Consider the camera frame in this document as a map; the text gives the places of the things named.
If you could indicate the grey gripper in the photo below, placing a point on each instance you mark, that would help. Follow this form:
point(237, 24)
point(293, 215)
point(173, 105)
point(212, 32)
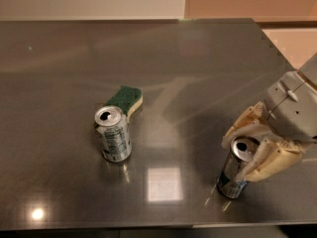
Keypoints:
point(294, 112)

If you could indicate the silver blue redbull can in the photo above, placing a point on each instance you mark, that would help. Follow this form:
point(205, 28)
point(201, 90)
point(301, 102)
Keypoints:
point(242, 151)

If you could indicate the silver green 7up can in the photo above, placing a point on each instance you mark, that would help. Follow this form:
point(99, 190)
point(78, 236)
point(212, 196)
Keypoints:
point(111, 126)

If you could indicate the green yellow sponge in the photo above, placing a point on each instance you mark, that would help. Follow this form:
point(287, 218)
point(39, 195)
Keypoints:
point(128, 99)

